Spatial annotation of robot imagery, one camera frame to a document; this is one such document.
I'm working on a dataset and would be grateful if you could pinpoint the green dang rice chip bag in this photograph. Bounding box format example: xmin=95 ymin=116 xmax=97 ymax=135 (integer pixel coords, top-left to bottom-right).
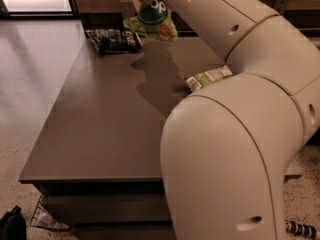
xmin=123 ymin=0 xmax=178 ymax=42

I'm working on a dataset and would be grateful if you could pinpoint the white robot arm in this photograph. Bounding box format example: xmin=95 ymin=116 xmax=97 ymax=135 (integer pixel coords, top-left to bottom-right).
xmin=160 ymin=0 xmax=320 ymax=240

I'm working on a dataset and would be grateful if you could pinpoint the green snack bag with label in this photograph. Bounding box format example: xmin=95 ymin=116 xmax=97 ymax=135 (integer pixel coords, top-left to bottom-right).
xmin=185 ymin=65 xmax=233 ymax=92

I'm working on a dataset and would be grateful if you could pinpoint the blue chip bag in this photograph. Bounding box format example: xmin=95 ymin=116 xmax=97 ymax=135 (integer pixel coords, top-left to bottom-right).
xmin=85 ymin=29 xmax=142 ymax=55

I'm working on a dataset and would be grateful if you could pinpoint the black bag on floor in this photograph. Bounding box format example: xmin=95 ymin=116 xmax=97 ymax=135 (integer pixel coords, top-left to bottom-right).
xmin=0 ymin=206 xmax=27 ymax=240

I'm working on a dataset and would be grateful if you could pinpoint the grey drawer cabinet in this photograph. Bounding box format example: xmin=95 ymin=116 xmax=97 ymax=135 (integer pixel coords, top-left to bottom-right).
xmin=20 ymin=38 xmax=219 ymax=240

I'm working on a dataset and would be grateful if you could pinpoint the black white striped power strip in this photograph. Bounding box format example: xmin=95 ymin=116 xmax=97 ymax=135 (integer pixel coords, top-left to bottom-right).
xmin=286 ymin=221 xmax=320 ymax=240

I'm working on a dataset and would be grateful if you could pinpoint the left metal wall bracket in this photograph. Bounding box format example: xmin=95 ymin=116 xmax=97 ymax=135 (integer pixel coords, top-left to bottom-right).
xmin=120 ymin=0 xmax=136 ymax=30

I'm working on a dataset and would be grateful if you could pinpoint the metal wall bracket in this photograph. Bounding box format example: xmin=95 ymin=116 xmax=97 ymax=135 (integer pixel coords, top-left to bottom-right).
xmin=120 ymin=0 xmax=136 ymax=30
xmin=272 ymin=0 xmax=290 ymax=15

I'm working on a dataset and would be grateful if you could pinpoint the wire basket on floor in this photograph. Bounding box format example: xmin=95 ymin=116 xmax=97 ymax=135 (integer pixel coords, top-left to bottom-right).
xmin=29 ymin=196 xmax=71 ymax=232

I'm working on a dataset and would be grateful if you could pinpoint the right metal wall bracket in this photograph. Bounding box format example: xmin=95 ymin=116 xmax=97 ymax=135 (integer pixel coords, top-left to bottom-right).
xmin=272 ymin=0 xmax=290 ymax=15

